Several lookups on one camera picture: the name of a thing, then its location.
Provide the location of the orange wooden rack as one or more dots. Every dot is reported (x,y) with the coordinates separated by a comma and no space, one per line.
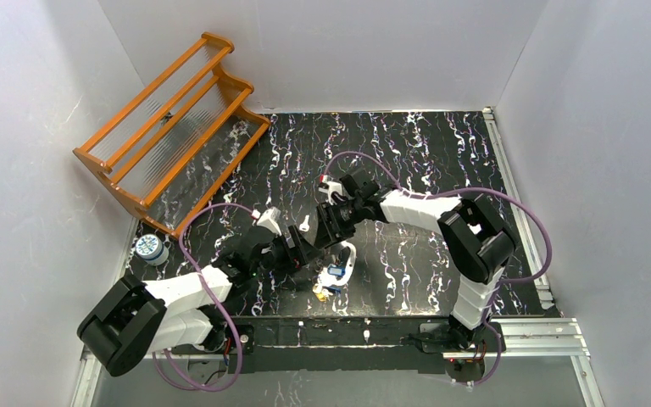
(170,149)

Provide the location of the silver key with ring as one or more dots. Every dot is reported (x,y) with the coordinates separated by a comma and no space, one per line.
(304,226)

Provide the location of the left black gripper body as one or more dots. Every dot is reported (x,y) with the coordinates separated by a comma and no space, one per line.
(294,251)

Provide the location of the aluminium frame rail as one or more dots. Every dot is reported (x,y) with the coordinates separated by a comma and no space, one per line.
(541,359)

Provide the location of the small patterned round jar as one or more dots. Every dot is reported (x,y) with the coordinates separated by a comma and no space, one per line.
(151,249)

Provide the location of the blue key tag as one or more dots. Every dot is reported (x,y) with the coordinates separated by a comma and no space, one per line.
(337,271)

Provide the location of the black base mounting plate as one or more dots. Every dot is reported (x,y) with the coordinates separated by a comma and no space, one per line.
(421,344)

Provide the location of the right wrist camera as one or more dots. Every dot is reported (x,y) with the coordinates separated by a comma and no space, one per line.
(332,189)

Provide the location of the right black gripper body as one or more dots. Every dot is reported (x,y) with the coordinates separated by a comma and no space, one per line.
(331,225)

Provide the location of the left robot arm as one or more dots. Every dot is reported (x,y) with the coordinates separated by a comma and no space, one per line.
(162,303)

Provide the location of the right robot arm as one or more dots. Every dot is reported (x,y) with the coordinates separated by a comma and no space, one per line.
(476,236)

